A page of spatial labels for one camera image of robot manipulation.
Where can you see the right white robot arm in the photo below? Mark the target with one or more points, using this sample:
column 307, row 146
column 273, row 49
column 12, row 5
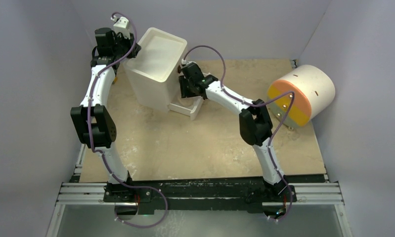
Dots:
column 255, row 125

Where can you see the black aluminium base frame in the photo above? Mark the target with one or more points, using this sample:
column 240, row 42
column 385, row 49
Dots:
column 249, row 194

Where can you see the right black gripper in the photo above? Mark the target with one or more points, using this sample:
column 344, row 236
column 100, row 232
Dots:
column 186, row 93

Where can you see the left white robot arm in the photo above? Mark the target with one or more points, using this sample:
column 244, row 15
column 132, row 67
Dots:
column 93, row 124

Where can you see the white drawer cabinet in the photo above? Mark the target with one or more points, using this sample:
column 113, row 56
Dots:
column 146, row 72

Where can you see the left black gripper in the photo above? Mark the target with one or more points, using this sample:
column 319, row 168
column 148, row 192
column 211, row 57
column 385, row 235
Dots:
column 120, row 38

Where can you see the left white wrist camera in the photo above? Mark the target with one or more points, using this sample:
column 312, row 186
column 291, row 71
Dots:
column 121, row 25

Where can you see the white drawer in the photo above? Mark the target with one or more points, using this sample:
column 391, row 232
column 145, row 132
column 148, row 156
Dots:
column 187, row 106
column 175, row 55

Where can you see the white cylinder orange face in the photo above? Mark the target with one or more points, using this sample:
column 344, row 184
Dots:
column 313, row 92

